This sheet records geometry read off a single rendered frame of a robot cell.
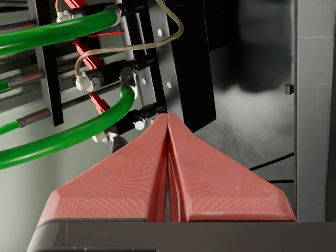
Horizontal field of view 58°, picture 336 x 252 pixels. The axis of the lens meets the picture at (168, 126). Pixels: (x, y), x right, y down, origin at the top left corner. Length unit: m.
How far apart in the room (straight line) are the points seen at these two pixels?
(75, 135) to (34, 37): 0.08
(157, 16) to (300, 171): 0.29
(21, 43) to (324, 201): 0.38
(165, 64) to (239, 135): 0.24
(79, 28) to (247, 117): 0.42
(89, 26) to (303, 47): 0.23
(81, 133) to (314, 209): 0.33
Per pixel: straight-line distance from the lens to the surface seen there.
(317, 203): 0.46
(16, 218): 0.77
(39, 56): 0.56
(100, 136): 0.45
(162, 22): 0.46
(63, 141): 0.25
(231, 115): 0.62
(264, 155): 0.62
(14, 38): 0.24
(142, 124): 0.45
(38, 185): 0.76
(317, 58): 0.37
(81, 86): 0.42
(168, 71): 0.47
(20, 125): 0.61
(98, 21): 0.27
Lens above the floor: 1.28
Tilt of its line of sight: 35 degrees down
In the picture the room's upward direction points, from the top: 119 degrees counter-clockwise
